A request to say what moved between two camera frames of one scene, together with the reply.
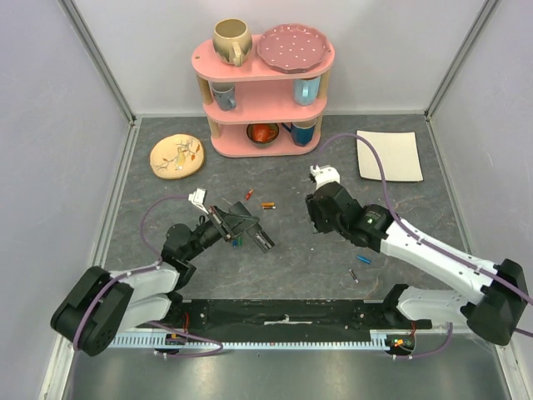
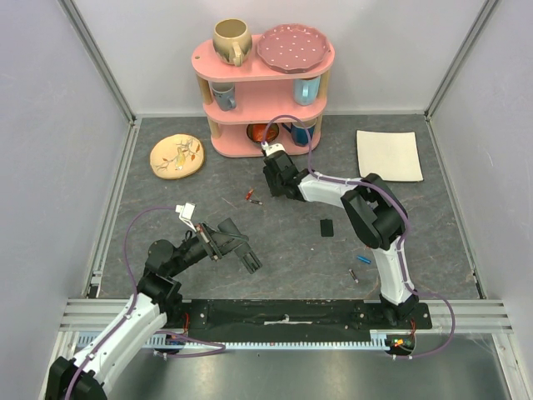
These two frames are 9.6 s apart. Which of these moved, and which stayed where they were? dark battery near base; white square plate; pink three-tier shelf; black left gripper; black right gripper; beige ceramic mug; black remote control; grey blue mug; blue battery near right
Moved: black right gripper; black left gripper; black remote control
Stayed: pink three-tier shelf; beige ceramic mug; blue battery near right; dark battery near base; grey blue mug; white square plate
